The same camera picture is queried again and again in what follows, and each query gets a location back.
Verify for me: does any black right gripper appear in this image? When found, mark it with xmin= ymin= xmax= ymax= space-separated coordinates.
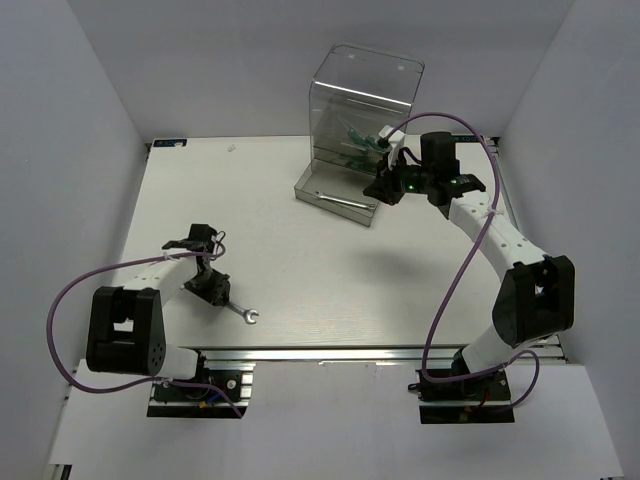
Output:
xmin=363 ymin=151 xmax=434 ymax=206

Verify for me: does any silver combination wrench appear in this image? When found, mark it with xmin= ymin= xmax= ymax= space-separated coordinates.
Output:
xmin=313 ymin=191 xmax=377 ymax=211
xmin=226 ymin=301 xmax=259 ymax=325

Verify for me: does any large green handle screwdriver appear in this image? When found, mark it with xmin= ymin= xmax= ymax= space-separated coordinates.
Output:
xmin=359 ymin=135 xmax=385 ymax=152
xmin=337 ymin=116 xmax=367 ymax=147

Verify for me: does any clear acrylic drawer cabinet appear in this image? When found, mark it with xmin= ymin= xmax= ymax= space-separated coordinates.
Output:
xmin=294 ymin=43 xmax=425 ymax=227

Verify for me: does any small green black screwdriver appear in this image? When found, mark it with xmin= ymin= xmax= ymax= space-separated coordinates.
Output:
xmin=339 ymin=154 xmax=381 ymax=174

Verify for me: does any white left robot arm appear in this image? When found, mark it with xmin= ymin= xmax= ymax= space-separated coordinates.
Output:
xmin=86 ymin=224 xmax=231 ymax=399

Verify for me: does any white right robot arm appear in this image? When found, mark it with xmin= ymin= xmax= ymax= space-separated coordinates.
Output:
xmin=363 ymin=126 xmax=575 ymax=399

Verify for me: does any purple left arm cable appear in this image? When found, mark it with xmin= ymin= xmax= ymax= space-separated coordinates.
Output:
xmin=45 ymin=229 xmax=247 ymax=419

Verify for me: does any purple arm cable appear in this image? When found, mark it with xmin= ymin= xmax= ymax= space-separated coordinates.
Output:
xmin=387 ymin=112 xmax=541 ymax=412
xmin=45 ymin=229 xmax=247 ymax=419

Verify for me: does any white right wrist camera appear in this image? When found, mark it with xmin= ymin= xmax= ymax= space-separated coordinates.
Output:
xmin=377 ymin=125 xmax=405 ymax=170

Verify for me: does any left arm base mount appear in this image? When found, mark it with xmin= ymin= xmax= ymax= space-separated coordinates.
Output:
xmin=147 ymin=360 xmax=255 ymax=419

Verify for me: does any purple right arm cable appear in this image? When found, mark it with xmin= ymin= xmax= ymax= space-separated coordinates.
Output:
xmin=387 ymin=112 xmax=541 ymax=412

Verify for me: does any aluminium table frame rail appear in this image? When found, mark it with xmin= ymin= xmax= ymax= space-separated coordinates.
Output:
xmin=487 ymin=137 xmax=566 ymax=361

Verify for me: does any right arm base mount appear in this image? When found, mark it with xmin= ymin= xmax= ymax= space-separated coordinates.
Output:
xmin=407 ymin=370 xmax=515 ymax=425

